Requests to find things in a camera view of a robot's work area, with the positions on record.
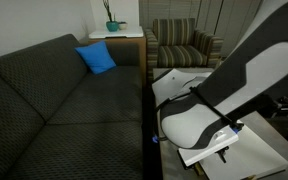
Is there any white board with yellow edge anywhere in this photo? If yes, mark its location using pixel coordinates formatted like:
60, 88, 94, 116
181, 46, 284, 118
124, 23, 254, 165
178, 124, 288, 180

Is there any grey top coffee table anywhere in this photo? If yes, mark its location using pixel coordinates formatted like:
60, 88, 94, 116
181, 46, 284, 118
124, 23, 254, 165
152, 67, 288, 180

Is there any black equipment case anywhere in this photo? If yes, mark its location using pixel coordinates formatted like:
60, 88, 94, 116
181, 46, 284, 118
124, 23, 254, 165
270, 95, 288, 118

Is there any striped armchair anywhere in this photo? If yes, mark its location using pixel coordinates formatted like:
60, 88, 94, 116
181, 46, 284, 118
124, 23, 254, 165
144, 18, 224, 83

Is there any wooden side table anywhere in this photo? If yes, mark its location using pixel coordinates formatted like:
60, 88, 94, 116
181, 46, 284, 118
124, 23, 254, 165
79, 34, 147, 88

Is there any white tray board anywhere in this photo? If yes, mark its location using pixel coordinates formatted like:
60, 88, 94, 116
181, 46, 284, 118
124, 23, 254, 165
88, 25, 145, 40

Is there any blue cushion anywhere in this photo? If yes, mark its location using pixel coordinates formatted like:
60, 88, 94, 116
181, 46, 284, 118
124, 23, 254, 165
74, 40, 117, 75

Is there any small white orchid pot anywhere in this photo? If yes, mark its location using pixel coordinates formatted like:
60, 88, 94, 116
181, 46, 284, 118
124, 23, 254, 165
117, 21, 128, 31

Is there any dark grey fabric sofa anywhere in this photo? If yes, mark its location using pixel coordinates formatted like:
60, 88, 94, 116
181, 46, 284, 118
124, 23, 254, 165
0, 33, 144, 180

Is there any teal pot with plant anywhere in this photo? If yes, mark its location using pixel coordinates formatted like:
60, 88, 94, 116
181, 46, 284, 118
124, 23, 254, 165
102, 0, 120, 33

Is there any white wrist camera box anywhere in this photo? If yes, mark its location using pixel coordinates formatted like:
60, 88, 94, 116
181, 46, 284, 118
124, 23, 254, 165
177, 125, 240, 167

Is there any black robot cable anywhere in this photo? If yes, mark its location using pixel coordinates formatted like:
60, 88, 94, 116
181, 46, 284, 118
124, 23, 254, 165
151, 85, 245, 144

